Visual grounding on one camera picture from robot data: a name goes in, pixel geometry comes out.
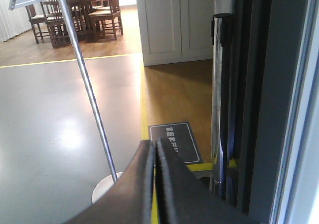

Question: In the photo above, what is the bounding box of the wooden dining table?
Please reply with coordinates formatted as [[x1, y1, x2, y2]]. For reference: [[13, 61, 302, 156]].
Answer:
[[51, 0, 110, 48]]

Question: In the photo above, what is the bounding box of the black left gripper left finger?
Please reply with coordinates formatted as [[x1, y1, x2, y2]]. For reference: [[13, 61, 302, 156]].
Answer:
[[67, 140, 155, 224]]

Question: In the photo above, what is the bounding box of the black floor sign mat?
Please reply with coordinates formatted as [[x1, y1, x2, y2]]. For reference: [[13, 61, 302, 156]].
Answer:
[[149, 122, 203, 164]]

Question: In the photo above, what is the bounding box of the chrome stanchion post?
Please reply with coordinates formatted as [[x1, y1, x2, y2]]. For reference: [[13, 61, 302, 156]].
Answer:
[[211, 13, 233, 200]]

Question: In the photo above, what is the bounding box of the metal sign stand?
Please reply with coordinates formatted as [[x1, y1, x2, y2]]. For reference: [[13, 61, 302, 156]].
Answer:
[[8, 0, 118, 204]]

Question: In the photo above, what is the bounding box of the wooden chair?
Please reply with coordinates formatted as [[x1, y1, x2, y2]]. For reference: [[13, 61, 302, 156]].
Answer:
[[89, 0, 123, 40]]

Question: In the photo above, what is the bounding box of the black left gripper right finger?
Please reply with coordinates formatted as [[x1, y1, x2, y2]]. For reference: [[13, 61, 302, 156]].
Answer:
[[155, 139, 256, 224]]

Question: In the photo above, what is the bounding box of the white cabinet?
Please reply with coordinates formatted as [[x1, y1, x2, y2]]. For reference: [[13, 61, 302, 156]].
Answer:
[[137, 0, 214, 66]]

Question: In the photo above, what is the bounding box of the white fridge door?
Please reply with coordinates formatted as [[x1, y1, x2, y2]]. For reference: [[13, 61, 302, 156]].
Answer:
[[237, 0, 319, 224]]

